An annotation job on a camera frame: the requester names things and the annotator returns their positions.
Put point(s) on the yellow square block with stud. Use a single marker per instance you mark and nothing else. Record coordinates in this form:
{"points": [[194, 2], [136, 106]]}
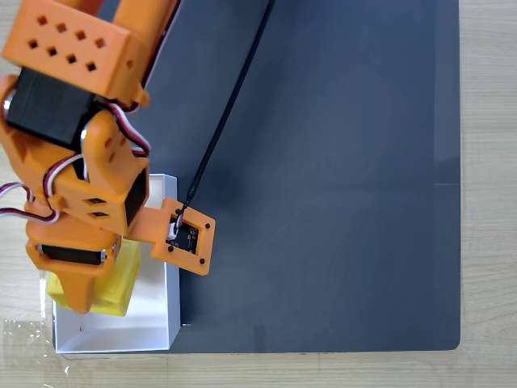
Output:
{"points": [[121, 283]]}

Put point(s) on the dark grey table mat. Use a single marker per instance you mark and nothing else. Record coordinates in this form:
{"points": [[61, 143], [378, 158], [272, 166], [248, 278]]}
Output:
{"points": [[323, 202]]}

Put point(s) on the white open cardboard box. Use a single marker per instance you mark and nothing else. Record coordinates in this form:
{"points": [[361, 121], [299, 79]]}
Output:
{"points": [[149, 315]]}

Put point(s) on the orange camera mount with board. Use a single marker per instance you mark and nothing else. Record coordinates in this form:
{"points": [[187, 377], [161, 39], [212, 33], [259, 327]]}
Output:
{"points": [[157, 226]]}

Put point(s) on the clear tape patch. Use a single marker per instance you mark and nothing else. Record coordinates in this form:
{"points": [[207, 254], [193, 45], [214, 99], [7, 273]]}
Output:
{"points": [[24, 335]]}

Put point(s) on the short white tape strip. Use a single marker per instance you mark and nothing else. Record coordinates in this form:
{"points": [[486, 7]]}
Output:
{"points": [[43, 301]]}

